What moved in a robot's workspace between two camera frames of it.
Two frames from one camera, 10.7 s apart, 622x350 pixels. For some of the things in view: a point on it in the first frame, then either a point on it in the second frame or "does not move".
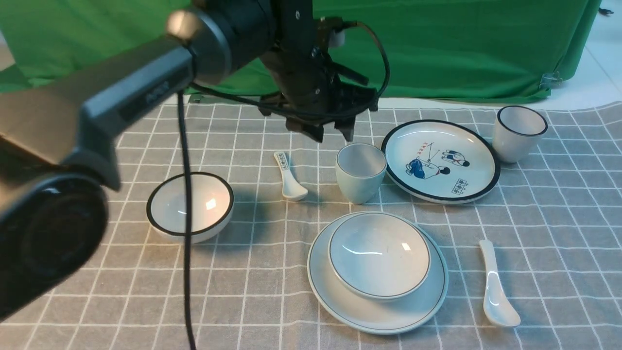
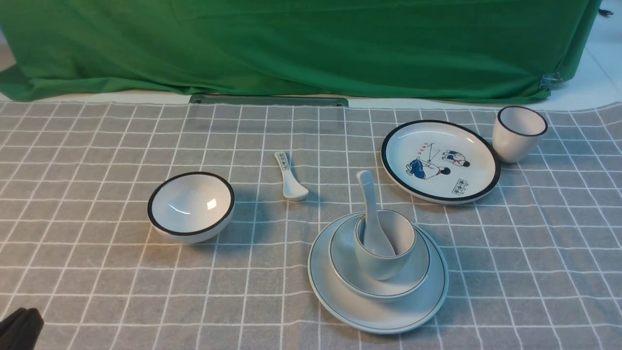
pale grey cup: x=360 y=167 → x=399 y=232
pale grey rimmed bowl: x=379 y=256 does not move
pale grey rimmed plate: x=413 y=312 does not move
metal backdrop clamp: x=550 y=80 does not move
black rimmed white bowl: x=212 y=201 does not move
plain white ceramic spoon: x=496 y=307 → x=374 y=243
